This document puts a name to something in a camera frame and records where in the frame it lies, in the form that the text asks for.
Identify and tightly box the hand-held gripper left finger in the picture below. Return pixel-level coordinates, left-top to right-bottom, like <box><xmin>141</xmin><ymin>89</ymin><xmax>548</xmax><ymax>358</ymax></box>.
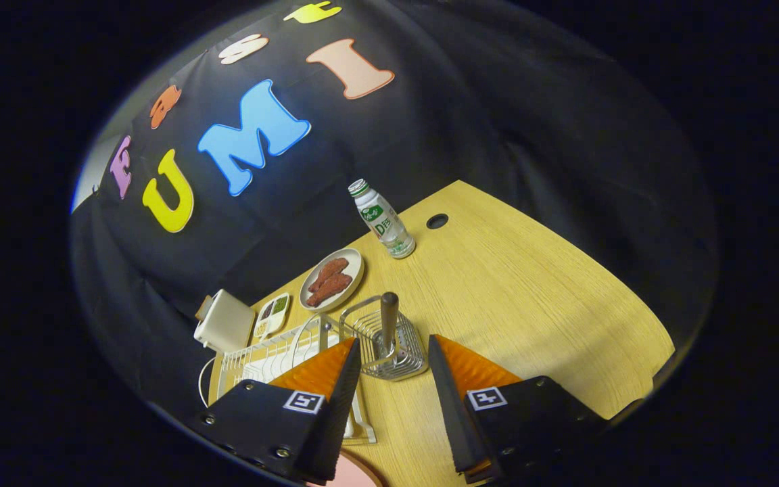
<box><xmin>185</xmin><ymin>337</ymin><xmax>363</xmax><ymax>485</ymax></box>

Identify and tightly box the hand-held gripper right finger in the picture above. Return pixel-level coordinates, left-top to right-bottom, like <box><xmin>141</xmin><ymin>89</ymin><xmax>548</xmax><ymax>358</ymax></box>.
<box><xmin>427</xmin><ymin>333</ymin><xmax>610</xmax><ymax>484</ymax></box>

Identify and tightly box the metal wire basket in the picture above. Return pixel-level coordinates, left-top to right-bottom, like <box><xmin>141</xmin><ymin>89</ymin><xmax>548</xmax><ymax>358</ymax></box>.
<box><xmin>339</xmin><ymin>294</ymin><xmax>429</xmax><ymax>381</ymax></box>

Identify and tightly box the pink plate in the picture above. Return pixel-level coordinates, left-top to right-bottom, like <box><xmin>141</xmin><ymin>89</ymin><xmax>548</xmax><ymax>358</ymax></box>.
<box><xmin>308</xmin><ymin>452</ymin><xmax>385</xmax><ymax>487</ymax></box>

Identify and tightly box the white wire dish rack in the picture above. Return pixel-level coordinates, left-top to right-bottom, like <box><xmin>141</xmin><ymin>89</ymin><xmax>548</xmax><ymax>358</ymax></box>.
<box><xmin>208</xmin><ymin>315</ymin><xmax>378</xmax><ymax>446</ymax></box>

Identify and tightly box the wooden handled spoon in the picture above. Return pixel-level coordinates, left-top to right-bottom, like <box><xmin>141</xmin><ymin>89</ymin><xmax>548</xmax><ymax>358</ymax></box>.
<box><xmin>380</xmin><ymin>292</ymin><xmax>407</xmax><ymax>359</ymax></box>

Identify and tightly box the beige round plate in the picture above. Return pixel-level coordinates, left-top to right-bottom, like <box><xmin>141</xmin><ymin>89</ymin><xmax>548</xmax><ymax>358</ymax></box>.
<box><xmin>299</xmin><ymin>248</ymin><xmax>366</xmax><ymax>313</ymax></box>

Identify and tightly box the white sectioned condiment tray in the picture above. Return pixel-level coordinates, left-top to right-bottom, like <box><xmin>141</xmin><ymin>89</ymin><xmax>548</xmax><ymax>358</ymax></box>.
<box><xmin>253</xmin><ymin>292</ymin><xmax>291</xmax><ymax>340</ymax></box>

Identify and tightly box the red meat piece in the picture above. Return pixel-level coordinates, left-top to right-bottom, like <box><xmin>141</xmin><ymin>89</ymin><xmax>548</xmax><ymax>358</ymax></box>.
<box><xmin>306</xmin><ymin>273</ymin><xmax>354</xmax><ymax>308</ymax></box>
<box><xmin>307</xmin><ymin>257</ymin><xmax>350</xmax><ymax>293</ymax></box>

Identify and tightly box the white toaster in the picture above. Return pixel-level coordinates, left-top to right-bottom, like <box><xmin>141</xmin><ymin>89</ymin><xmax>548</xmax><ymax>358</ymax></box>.
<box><xmin>193</xmin><ymin>289</ymin><xmax>256</xmax><ymax>354</ymax></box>

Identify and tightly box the white green drink bottle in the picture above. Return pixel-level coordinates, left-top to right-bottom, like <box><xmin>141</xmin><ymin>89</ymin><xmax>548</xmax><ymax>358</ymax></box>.
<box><xmin>348</xmin><ymin>179</ymin><xmax>417</xmax><ymax>260</ymax></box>

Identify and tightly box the white power cable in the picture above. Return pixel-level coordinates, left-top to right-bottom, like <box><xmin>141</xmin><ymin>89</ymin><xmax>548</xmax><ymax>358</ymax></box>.
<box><xmin>198</xmin><ymin>355</ymin><xmax>218</xmax><ymax>407</ymax></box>

